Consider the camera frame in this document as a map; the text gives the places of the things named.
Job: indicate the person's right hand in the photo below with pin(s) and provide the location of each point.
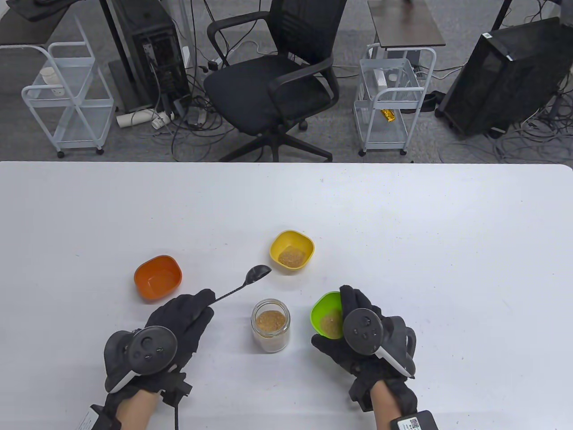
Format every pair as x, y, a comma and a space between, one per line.
353, 298

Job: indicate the person's left hand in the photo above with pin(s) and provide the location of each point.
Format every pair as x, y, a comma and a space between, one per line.
188, 313

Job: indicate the green plastic dish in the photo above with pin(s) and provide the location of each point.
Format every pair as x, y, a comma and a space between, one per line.
320, 309

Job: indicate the orange plastic dish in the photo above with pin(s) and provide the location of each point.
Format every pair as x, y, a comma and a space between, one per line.
157, 277

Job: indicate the black spoon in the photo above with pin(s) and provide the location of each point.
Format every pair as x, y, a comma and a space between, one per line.
257, 273

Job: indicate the clear glass jar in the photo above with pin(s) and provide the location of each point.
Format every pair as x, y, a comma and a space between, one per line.
271, 342

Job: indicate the yellow plastic dish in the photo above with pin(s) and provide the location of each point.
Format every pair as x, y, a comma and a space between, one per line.
282, 242

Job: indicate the person's right forearm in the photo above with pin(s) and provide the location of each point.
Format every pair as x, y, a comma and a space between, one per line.
385, 405

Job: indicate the grey motion controller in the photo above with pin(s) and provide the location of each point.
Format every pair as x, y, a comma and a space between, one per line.
150, 349
362, 331

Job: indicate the black wrist sensor box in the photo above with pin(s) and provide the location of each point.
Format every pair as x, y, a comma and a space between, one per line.
414, 422
96, 419

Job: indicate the yellow snack packet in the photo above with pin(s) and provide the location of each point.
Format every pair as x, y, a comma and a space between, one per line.
388, 115

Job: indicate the white plug adapter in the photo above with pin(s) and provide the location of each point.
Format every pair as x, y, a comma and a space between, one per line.
157, 122

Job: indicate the white tube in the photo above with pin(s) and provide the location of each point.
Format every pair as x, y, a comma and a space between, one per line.
134, 118

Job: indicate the black office chair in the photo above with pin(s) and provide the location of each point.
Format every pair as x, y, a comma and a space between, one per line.
264, 94

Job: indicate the black computer tower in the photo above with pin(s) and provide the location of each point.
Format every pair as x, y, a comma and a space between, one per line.
501, 76
152, 45

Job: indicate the white paper cup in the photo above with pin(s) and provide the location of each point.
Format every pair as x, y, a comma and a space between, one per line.
49, 76

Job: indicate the small brown table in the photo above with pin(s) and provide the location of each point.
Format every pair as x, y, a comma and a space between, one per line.
403, 27

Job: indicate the grey desk leg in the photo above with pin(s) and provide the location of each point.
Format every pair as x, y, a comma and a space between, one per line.
118, 45

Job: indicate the dark desk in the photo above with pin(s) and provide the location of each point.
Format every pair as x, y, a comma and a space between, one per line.
27, 31

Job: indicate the black bag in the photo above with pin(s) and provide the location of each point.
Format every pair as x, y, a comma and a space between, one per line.
40, 8

